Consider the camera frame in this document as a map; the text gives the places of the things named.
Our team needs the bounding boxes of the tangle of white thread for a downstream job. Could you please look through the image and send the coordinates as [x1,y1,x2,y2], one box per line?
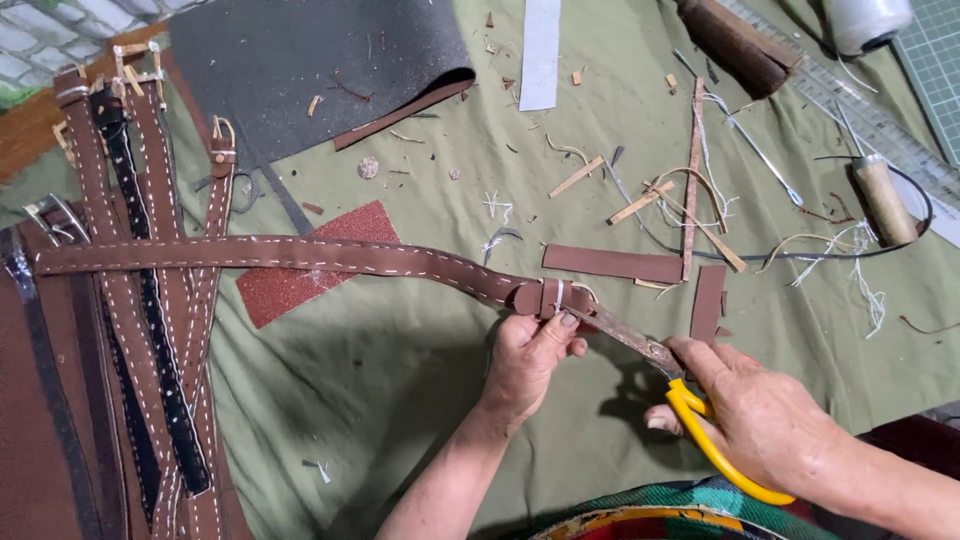
[787,219,888,340]

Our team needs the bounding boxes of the green cutting mat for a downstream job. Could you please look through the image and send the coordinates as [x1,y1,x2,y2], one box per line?
[891,0,960,169]

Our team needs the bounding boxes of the dark glossy strap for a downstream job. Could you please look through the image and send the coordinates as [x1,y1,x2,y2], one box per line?
[0,225,104,540]

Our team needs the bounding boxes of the white paper strip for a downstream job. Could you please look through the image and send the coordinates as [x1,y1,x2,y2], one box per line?
[518,0,563,113]

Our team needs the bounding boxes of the dark grey leather sheet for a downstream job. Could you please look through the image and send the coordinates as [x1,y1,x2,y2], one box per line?
[168,0,477,171]

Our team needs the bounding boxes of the wooden handled awl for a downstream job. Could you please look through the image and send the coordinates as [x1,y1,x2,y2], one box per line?
[832,100,921,249]

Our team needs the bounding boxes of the silver metal buckle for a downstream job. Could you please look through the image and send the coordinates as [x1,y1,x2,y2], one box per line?
[22,192,93,246]

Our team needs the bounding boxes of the black stitched belt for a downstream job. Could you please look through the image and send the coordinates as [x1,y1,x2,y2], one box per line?
[88,88,213,499]

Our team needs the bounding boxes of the white thread spool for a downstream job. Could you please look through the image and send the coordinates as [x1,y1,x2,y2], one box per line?
[820,0,915,59]

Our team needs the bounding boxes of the black cord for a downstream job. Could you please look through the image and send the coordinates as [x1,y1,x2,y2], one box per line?
[604,154,936,263]

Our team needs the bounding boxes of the tan leather strip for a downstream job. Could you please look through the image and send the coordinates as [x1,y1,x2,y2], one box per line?
[606,180,677,227]
[547,155,606,200]

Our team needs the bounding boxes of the long brown stitched belt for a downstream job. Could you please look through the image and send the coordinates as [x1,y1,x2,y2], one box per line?
[33,234,599,324]

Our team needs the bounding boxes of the plaid garment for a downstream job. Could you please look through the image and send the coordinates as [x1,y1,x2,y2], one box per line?
[517,475,845,540]

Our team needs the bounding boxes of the person's right hand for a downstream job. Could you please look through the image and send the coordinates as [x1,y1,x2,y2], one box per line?
[645,334,858,500]

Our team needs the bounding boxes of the small brown leather offcut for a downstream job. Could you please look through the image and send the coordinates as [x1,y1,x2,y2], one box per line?
[689,264,734,347]

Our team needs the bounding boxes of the red sandpaper sheet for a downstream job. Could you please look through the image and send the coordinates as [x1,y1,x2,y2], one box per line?
[235,199,403,330]

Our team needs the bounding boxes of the thin rough leather strip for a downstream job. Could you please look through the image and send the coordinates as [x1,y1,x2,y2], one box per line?
[680,76,707,283]

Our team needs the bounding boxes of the large brown leather sheet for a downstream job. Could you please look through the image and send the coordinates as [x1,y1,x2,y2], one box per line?
[0,214,255,540]

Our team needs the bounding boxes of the yellow handled scissors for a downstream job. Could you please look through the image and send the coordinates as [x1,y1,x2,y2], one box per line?
[564,301,797,507]

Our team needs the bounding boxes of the brown leather rectangle piece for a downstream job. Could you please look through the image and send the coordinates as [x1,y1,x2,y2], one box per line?
[541,243,685,285]

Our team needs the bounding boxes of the person's left hand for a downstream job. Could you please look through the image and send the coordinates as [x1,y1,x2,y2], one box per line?
[480,310,591,423]

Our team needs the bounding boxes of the rolled brown leather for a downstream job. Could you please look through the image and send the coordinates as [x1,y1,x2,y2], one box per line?
[674,0,804,101]

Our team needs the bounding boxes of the brown belt with tan buckle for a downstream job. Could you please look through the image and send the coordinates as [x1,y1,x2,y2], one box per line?
[111,40,220,540]

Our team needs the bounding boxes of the narrow brown belt with loop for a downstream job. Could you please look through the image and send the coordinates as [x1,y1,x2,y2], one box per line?
[177,114,239,540]

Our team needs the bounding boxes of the olive green cloth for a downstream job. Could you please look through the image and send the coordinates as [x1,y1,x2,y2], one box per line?
[0,0,960,540]

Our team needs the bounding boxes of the thin metal needle tool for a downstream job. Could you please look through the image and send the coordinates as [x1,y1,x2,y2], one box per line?
[672,48,805,208]

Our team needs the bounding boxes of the clear plastic ruler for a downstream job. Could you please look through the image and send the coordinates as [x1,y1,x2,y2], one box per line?
[718,0,960,249]

